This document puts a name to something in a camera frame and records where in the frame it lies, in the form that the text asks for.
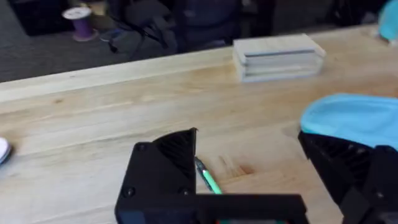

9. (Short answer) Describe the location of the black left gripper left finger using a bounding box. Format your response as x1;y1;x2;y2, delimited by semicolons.
114;127;199;224

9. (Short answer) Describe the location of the white object at table edge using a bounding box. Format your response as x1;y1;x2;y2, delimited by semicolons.
0;136;12;165

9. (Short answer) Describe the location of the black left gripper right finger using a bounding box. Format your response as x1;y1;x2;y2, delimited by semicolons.
297;131;398;224

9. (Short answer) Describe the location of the black office chair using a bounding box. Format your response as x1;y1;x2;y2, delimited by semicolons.
107;0;276;60

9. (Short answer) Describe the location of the green pen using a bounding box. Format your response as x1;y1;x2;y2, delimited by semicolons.
194;156;223;195

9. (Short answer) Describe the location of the stack of pale wooden boards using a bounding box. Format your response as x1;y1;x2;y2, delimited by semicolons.
232;33;326;83

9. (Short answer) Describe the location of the light blue object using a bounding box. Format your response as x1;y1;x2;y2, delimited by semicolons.
376;0;398;43

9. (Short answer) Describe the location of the purple thread spool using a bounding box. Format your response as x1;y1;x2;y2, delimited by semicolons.
61;6;98;42

